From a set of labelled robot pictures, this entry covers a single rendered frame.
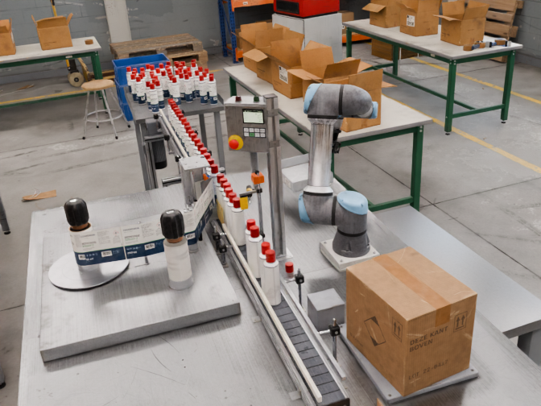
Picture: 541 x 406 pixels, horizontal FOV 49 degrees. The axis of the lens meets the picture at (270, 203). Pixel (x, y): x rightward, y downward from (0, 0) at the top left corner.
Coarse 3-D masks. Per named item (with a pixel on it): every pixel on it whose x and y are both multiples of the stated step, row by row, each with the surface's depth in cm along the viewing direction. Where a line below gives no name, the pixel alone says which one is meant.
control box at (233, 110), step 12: (228, 108) 218; (240, 108) 217; (252, 108) 215; (264, 108) 214; (228, 120) 220; (240, 120) 219; (264, 120) 216; (228, 132) 222; (240, 132) 221; (240, 144) 223; (252, 144) 222; (264, 144) 220
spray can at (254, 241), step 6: (252, 228) 213; (258, 228) 213; (252, 234) 213; (258, 234) 214; (252, 240) 213; (258, 240) 213; (252, 246) 214; (258, 246) 214; (252, 252) 216; (258, 252) 215; (252, 258) 217; (258, 258) 216; (252, 264) 218; (258, 264) 218; (252, 270) 220; (258, 270) 219; (258, 276) 220
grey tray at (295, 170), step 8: (288, 160) 293; (296, 160) 295; (304, 160) 297; (288, 168) 293; (296, 168) 292; (304, 168) 291; (288, 176) 285; (296, 176) 284; (304, 176) 283; (288, 184) 274; (296, 184) 269; (304, 184) 271
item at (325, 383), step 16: (288, 304) 205; (272, 320) 198; (288, 320) 197; (288, 336) 190; (304, 336) 190; (288, 352) 183; (304, 352) 183; (320, 368) 176; (320, 384) 170; (336, 384) 170; (336, 400) 164
